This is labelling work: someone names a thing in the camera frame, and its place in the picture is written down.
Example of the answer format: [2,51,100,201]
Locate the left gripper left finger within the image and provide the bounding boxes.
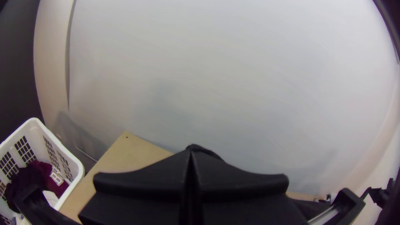
[78,147,192,225]

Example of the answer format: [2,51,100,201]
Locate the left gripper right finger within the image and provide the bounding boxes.
[190,151,309,225]

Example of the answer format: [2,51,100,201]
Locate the black t-shirt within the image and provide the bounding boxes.
[186,143,225,163]

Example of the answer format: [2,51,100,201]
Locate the heap of clothes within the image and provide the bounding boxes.
[4,160,71,214]

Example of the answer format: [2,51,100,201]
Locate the white laundry basket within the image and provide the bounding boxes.
[0,117,85,225]

